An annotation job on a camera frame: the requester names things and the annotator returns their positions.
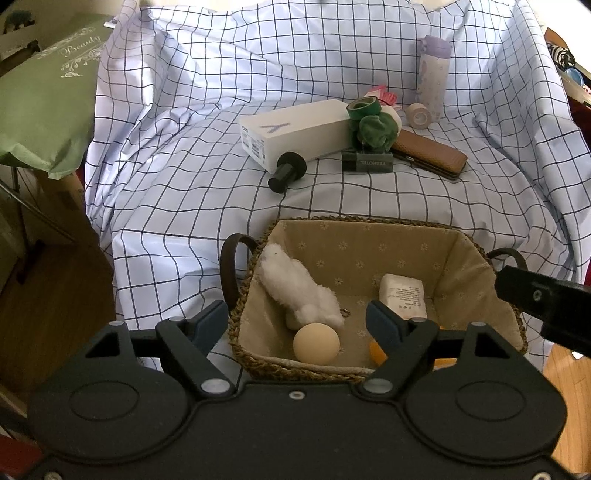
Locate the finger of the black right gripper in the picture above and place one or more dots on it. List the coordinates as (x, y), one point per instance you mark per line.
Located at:
(563, 307)

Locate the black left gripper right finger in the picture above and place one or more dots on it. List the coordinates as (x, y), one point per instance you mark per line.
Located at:
(393, 380)

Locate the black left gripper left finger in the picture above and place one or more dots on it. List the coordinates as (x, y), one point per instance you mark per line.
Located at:
(184, 346)

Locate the beige foam ball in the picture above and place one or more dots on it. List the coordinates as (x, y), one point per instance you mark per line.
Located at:
(316, 343)

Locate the green and white plush toy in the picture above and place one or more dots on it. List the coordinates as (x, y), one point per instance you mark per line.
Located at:
(377, 133)

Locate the green tape roll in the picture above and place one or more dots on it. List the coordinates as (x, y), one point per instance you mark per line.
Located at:
(363, 107)

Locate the orange drawstring pouch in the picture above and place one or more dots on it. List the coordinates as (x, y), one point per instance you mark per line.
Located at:
(395, 337)

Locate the white fluffy plush toy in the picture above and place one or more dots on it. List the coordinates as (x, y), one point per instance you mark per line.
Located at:
(289, 283)

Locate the woven basket with fabric liner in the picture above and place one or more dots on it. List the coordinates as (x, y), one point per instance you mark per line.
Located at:
(350, 256)

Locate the dark cylindrical battery tube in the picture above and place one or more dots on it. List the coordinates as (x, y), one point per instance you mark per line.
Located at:
(360, 162)

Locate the brown leather glasses case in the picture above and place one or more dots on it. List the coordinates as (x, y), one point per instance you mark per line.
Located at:
(429, 154)

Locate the black mushroom-shaped knob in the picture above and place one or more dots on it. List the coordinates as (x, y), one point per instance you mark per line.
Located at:
(290, 167)

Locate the blue checked bed sheet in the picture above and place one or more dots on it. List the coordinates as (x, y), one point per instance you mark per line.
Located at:
(213, 118)

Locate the cluttered side shelf items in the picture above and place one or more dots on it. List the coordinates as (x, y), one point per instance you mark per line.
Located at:
(575, 78)

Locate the white rectangular carton box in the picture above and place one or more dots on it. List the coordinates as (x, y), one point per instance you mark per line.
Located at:
(312, 130)

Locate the pink and white small object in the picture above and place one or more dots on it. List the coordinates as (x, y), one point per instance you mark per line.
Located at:
(384, 95)

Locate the green embroidered pillow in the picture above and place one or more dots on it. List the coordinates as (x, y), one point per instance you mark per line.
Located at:
(47, 102)

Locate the purple lidded water bottle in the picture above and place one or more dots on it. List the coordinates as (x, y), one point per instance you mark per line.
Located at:
(434, 64)

